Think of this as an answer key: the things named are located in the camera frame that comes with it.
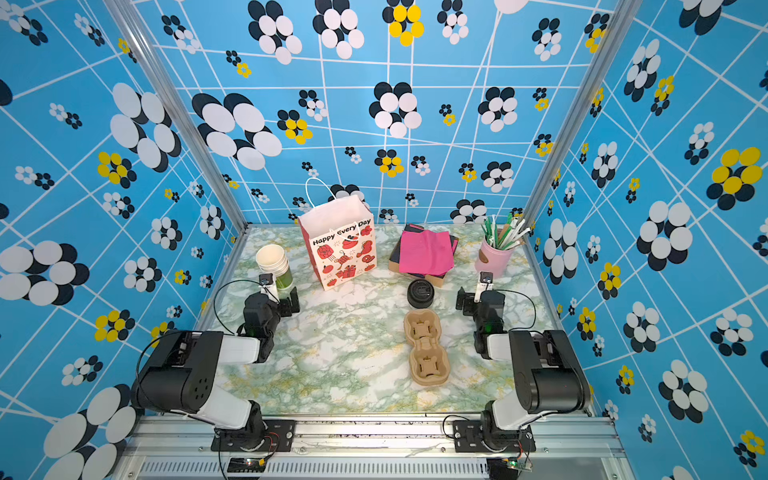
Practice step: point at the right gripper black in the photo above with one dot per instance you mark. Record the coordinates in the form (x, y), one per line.
(468, 301)

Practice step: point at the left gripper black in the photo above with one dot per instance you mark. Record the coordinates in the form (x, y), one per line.
(287, 301)

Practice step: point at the red white gift bag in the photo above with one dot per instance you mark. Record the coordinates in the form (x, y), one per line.
(340, 239)

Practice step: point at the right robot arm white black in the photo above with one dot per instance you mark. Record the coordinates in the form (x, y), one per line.
(548, 378)

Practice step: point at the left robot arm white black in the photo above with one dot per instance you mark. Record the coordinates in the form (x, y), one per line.
(179, 376)

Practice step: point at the black lid stack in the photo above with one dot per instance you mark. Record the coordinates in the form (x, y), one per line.
(420, 294)

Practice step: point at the pink straw holder cup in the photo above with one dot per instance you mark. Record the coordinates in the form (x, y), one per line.
(492, 260)

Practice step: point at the green white paper cup stack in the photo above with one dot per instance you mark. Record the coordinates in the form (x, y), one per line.
(272, 258)

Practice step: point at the pink napkin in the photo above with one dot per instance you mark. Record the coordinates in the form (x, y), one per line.
(426, 253)

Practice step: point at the brown cardboard cup carrier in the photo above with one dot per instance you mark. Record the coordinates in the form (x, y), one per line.
(428, 360)

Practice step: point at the white green straws bundle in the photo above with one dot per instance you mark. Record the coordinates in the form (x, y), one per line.
(504, 233)

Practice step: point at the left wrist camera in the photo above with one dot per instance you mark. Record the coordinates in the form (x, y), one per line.
(268, 286)

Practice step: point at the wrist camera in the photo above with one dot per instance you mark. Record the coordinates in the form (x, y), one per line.
(268, 286)
(484, 283)

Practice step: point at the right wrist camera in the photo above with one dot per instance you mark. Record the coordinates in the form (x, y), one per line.
(484, 283)

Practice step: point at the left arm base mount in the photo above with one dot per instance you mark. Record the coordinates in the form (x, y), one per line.
(267, 436)

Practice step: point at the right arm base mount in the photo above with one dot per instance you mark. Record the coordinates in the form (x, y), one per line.
(492, 437)

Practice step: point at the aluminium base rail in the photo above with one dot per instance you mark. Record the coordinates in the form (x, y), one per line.
(381, 446)

